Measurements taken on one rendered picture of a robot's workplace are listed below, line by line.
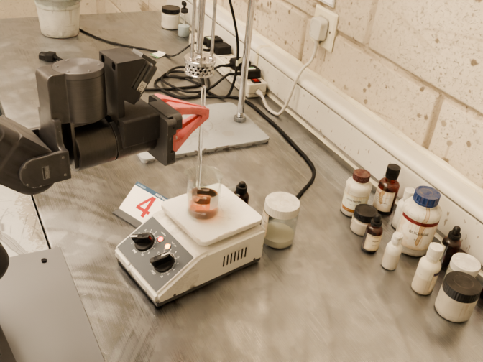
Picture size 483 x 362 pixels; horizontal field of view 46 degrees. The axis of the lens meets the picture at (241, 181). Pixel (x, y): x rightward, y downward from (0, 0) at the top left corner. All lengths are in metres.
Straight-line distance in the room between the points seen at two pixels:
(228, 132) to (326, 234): 0.38
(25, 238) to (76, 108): 0.38
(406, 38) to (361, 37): 0.13
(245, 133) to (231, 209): 0.41
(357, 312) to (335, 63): 0.63
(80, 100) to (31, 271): 0.31
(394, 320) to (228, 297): 0.25
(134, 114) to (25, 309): 0.30
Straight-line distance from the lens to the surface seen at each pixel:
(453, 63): 1.06
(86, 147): 0.68
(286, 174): 1.16
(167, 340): 0.81
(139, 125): 0.69
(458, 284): 0.91
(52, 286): 0.84
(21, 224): 1.02
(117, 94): 0.68
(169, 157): 0.72
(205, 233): 0.84
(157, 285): 0.83
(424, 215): 0.98
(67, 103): 0.66
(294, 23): 1.45
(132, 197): 1.02
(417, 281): 0.95
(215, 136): 1.25
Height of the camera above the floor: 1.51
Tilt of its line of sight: 33 degrees down
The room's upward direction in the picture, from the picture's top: 6 degrees clockwise
